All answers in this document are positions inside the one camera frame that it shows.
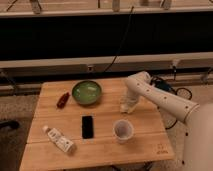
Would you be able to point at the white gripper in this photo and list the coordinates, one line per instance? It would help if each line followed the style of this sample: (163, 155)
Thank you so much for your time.
(131, 102)

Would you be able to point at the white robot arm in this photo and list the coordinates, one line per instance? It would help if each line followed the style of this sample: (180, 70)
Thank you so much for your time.
(198, 144)

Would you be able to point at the white plastic cup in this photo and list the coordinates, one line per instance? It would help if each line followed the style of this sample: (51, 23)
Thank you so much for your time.
(123, 130)

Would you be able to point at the green bowl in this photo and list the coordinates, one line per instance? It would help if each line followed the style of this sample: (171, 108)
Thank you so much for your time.
(86, 92)

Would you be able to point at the black smartphone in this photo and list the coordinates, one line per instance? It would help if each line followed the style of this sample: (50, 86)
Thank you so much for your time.
(87, 127)

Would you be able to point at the dark red chili pepper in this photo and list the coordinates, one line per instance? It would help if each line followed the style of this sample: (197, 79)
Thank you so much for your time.
(63, 100)

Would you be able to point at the white plastic bottle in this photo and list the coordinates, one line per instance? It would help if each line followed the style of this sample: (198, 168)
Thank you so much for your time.
(57, 138)

